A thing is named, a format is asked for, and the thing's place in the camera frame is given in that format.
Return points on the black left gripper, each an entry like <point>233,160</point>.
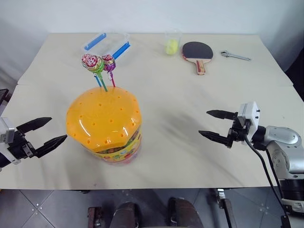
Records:
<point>20,147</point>

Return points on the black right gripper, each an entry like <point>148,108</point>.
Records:
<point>237,133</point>

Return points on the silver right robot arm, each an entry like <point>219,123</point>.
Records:
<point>282,137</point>

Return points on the orange-lidded lollipop jar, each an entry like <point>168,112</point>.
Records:
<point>102,118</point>

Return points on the red-green lollipop with green stick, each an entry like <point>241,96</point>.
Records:
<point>97,65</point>

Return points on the purple lollipop with pink stick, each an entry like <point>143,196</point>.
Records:
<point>109,64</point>

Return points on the silver metal wrench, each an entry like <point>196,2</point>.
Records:
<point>235,55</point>

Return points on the black table tennis paddle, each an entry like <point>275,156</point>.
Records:
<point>197,50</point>

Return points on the yellow-green ball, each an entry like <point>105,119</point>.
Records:
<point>172,46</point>

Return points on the dark reddish rounded shape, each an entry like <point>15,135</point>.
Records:
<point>185,213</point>

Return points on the brown block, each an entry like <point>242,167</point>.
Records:
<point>94,217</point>

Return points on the clear plastic cup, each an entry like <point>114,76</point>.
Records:
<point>173,35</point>

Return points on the clear box with blue clips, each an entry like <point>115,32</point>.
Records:
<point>107,44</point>

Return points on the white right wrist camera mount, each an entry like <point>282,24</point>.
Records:
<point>251,111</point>

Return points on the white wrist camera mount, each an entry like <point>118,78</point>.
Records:
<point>251,111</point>
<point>6,128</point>

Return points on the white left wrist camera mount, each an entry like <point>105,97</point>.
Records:
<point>6,128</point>

